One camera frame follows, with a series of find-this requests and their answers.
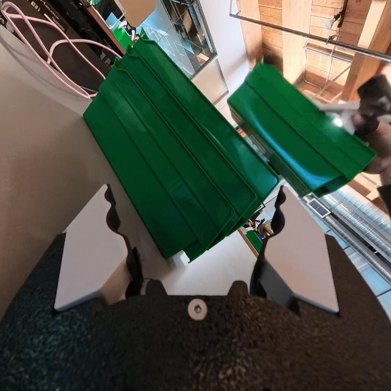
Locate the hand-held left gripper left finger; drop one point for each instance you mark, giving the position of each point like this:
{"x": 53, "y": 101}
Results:
{"x": 88, "y": 259}

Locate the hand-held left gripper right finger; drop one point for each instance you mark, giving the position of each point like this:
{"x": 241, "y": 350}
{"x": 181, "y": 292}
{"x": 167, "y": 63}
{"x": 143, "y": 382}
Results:
{"x": 299, "y": 262}

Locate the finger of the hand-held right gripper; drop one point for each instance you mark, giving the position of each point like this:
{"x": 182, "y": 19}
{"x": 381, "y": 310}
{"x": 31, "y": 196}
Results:
{"x": 339, "y": 107}
{"x": 348, "y": 122}

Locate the small ceiling vent grille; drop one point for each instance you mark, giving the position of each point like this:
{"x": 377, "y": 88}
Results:
{"x": 318, "y": 207}

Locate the black ceiling pipe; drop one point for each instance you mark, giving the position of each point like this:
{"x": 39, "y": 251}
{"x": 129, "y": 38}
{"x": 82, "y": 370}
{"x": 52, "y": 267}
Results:
{"x": 290, "y": 31}

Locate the white door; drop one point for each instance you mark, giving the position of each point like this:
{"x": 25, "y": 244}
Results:
{"x": 210, "y": 82}

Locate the black cardboard box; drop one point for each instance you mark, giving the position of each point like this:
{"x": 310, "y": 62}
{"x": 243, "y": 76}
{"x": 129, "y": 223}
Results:
{"x": 91, "y": 70}

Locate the wooden top desk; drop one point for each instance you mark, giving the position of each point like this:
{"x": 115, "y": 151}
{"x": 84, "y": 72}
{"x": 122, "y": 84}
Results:
{"x": 100, "y": 24}

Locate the silver air duct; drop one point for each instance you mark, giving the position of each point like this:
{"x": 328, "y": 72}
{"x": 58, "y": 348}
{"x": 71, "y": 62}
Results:
{"x": 360, "y": 207}

